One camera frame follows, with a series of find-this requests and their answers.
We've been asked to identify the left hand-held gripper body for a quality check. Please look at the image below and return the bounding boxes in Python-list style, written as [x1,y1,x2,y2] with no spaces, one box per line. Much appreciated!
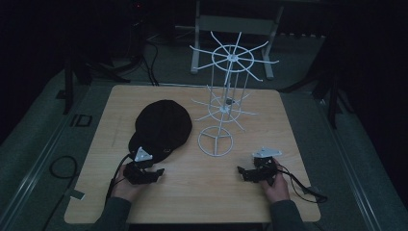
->
[123,146,155,186]

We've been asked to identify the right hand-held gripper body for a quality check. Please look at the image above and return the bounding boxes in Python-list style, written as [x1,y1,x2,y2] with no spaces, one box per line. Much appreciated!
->
[251,146,284,188]

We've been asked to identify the black cap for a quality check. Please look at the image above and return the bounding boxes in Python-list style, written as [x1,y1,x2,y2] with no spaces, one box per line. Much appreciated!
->
[127,99,193,164]

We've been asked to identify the white wire rack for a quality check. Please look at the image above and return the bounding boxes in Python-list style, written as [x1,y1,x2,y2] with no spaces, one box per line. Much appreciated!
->
[189,31,280,158]

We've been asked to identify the person's left hand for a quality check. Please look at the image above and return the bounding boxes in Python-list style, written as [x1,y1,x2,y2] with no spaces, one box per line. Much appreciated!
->
[110,165,146,204]

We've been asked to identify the person's right hand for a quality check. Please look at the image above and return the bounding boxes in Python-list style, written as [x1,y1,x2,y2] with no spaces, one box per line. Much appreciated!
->
[261,158,291,205]

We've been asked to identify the grey tape strip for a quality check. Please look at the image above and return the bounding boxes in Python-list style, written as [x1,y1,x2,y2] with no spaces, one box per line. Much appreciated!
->
[69,188,87,201]

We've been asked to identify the black tripod stand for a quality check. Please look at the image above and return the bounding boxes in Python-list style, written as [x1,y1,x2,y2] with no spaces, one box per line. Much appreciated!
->
[62,55,133,116]
[278,61,356,130]

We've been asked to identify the white metal stand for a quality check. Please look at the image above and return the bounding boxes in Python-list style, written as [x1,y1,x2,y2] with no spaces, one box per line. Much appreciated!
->
[190,0,285,81]

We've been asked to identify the dark equipment with red light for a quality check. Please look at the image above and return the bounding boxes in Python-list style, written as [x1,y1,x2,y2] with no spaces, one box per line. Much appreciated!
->
[125,0,147,63]

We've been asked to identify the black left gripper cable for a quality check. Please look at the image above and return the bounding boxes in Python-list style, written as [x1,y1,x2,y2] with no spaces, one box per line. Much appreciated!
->
[105,153,133,205]

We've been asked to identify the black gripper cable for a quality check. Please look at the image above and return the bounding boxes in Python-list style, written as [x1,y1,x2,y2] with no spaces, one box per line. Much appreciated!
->
[275,163,329,205]
[105,153,133,205]

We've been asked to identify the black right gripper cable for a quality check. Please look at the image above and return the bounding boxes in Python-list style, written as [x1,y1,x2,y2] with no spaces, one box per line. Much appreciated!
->
[275,163,329,205]

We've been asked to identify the black floor cable loop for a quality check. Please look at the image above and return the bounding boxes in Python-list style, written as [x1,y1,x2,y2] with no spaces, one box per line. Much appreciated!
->
[40,155,79,231]

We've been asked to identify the black cables on floor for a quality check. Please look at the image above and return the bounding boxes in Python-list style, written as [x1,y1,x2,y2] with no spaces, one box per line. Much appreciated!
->
[140,38,161,88]

